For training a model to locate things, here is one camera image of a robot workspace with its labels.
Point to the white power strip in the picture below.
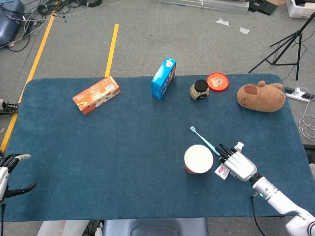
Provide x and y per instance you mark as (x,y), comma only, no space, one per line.
(299,94)

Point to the aluminium profile bar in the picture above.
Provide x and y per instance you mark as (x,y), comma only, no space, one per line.
(209,5)

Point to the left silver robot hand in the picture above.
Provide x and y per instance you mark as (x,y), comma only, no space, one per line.
(5,177)

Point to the black tripod stand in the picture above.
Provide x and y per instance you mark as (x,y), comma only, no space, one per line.
(295,39)

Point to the red round lid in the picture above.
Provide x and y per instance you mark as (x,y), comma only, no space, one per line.
(217,81)

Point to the black foam piece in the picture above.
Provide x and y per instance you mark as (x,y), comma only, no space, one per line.
(263,7)

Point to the blue table mat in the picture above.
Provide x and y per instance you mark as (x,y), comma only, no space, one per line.
(123,147)

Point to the orange snack box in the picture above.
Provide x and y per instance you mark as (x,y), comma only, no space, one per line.
(96,94)

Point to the short yellow floor tape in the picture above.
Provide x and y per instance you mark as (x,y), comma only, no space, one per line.
(112,49)

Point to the long yellow floor tape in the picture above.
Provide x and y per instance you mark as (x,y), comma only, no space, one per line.
(39,54)

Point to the white pink toothpaste tube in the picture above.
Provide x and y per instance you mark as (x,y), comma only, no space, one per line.
(222,171)

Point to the brown capybara plush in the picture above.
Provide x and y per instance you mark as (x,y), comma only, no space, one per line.
(263,98)

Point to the glass jar black lid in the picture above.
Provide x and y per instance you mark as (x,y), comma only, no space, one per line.
(199,91)

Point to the light blue toothbrush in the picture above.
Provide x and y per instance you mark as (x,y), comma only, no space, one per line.
(201,138)

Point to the white storage box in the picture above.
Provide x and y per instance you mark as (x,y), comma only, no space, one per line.
(295,11)

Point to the dark blue rounded housing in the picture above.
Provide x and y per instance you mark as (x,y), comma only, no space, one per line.
(9,27)

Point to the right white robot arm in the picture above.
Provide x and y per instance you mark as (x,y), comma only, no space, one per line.
(270,194)

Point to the blue snack box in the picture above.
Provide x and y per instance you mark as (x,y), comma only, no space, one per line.
(161,81)

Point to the red paper cup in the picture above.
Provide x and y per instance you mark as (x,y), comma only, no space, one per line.
(198,158)

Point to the white paper scrap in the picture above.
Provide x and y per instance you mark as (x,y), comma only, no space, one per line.
(244,30)
(222,22)

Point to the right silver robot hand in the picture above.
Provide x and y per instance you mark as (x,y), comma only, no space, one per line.
(240,166)

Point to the black sneaker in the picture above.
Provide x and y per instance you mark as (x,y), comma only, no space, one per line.
(9,108)

